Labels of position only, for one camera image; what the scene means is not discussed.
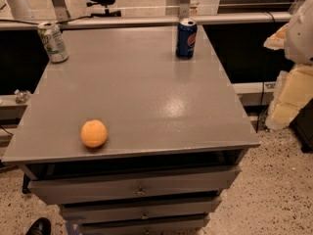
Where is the grey metal rail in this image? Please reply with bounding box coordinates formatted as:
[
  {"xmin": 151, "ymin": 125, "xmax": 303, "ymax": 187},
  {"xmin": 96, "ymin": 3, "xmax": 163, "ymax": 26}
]
[{"xmin": 0, "ymin": 12, "xmax": 291, "ymax": 30}]

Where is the top grey drawer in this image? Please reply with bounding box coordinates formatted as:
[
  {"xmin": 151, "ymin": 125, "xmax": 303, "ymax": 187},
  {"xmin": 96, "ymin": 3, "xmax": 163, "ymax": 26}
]
[{"xmin": 28, "ymin": 165, "xmax": 241, "ymax": 205}]

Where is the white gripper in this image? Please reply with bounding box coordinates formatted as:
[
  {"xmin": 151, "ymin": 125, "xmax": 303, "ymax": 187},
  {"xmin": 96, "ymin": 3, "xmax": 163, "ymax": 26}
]
[{"xmin": 263, "ymin": 0, "xmax": 313, "ymax": 130}]

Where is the white green soda can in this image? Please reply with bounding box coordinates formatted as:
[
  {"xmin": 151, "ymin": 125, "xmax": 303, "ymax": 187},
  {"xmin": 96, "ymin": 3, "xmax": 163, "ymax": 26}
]
[{"xmin": 37, "ymin": 22, "xmax": 69, "ymax": 63}]

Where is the white pipe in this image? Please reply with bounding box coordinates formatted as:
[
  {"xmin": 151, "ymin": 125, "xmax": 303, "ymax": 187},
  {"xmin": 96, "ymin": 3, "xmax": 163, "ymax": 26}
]
[{"xmin": 5, "ymin": 0, "xmax": 33, "ymax": 20}]

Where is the middle grey drawer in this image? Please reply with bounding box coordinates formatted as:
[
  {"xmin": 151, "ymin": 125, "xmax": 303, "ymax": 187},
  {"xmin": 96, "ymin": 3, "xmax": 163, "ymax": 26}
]
[{"xmin": 61, "ymin": 196, "xmax": 221, "ymax": 223}]

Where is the grey drawer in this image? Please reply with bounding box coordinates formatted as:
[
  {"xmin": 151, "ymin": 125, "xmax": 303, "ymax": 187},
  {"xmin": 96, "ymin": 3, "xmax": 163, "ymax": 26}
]
[
  {"xmin": 61, "ymin": 196, "xmax": 221, "ymax": 223},
  {"xmin": 28, "ymin": 165, "xmax": 241, "ymax": 205},
  {"xmin": 79, "ymin": 214, "xmax": 209, "ymax": 235}
]

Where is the crumpled clear plastic wrapper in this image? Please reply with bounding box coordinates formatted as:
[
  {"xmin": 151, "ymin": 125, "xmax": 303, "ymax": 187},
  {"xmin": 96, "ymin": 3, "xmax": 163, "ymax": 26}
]
[{"xmin": 14, "ymin": 89, "xmax": 31, "ymax": 104}]

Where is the grey drawer cabinet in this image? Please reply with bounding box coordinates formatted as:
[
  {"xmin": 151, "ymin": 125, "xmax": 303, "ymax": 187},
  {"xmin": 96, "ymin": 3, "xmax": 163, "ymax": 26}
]
[{"xmin": 1, "ymin": 24, "xmax": 261, "ymax": 235}]

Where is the orange fruit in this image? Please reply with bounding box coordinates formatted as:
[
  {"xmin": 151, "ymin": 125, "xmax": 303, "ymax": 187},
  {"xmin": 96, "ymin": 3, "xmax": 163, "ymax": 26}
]
[{"xmin": 80, "ymin": 119, "xmax": 108, "ymax": 148}]

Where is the black shoe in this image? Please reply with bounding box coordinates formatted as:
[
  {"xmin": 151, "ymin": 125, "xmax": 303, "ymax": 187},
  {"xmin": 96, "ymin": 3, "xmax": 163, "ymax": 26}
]
[{"xmin": 25, "ymin": 217, "xmax": 51, "ymax": 235}]

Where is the bottom grey drawer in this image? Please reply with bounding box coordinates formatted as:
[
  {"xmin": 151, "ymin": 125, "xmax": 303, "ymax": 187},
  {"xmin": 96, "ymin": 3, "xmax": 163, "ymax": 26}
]
[{"xmin": 79, "ymin": 214, "xmax": 209, "ymax": 235}]

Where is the blue pepsi can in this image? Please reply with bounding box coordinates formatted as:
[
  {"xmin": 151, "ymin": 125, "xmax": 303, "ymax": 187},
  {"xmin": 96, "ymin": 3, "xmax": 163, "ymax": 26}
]
[{"xmin": 176, "ymin": 18, "xmax": 198, "ymax": 60}]

